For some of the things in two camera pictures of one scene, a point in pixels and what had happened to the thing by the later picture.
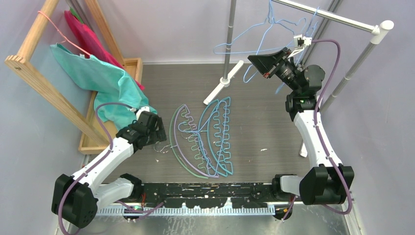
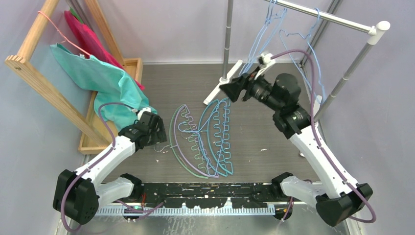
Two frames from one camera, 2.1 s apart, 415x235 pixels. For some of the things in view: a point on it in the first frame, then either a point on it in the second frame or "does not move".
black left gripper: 158,135 does not move
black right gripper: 267,64 to 246,82
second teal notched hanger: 207,134 does not move
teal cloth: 118,94 does not move
